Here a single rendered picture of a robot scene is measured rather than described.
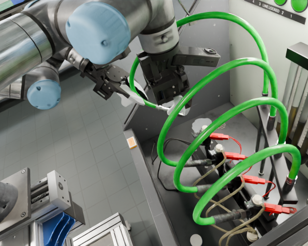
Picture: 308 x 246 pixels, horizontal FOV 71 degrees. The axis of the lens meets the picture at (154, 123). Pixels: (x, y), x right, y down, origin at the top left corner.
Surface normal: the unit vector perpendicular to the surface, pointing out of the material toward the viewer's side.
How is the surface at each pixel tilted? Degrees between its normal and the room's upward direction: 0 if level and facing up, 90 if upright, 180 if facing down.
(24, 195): 0
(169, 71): 90
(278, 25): 90
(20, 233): 0
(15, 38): 68
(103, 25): 57
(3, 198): 72
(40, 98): 90
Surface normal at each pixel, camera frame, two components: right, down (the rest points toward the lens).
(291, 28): -0.91, 0.42
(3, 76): 0.84, 0.51
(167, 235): -0.26, -0.65
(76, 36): -0.50, 0.73
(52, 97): 0.35, 0.63
